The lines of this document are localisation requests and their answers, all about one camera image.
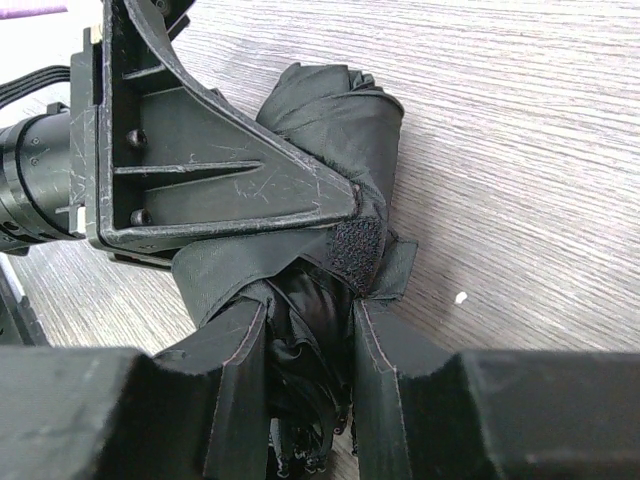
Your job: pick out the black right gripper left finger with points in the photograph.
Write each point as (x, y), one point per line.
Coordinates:
(196, 411)

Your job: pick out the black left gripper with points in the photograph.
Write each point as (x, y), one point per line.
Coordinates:
(159, 161)

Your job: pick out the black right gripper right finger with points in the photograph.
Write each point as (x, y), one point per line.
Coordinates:
(422, 412)

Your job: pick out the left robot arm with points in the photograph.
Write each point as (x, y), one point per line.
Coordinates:
(36, 167)

